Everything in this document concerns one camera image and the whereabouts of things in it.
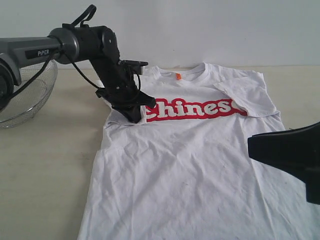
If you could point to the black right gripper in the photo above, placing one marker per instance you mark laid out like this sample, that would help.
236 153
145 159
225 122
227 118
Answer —
296 152

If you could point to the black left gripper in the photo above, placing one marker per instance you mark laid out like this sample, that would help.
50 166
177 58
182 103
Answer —
127 98

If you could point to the white t-shirt with red logo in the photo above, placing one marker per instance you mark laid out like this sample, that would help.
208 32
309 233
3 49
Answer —
183 172

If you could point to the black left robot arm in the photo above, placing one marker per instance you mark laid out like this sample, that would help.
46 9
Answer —
23 59

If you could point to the metal wire mesh basket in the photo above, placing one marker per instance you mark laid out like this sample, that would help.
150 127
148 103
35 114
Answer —
27 104

